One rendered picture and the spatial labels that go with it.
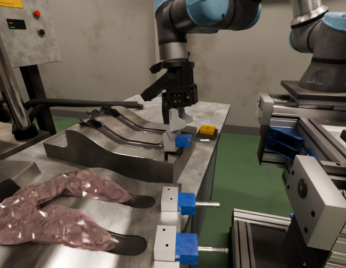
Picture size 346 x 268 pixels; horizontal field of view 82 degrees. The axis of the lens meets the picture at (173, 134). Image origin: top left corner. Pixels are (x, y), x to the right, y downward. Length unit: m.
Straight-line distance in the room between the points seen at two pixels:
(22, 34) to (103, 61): 1.91
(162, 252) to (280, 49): 2.50
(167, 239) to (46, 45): 1.16
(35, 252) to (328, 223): 0.44
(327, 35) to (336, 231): 0.60
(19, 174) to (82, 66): 2.76
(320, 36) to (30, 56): 1.23
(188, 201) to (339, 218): 0.26
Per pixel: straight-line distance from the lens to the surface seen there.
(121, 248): 0.43
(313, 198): 0.39
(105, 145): 0.66
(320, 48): 0.84
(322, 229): 0.39
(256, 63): 2.65
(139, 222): 0.46
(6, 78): 1.05
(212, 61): 2.62
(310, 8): 0.93
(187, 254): 0.40
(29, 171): 0.62
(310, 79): 0.84
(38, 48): 1.30
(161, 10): 0.55
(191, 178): 0.64
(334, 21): 0.83
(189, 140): 0.57
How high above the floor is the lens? 1.20
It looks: 26 degrees down
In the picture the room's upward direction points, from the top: straight up
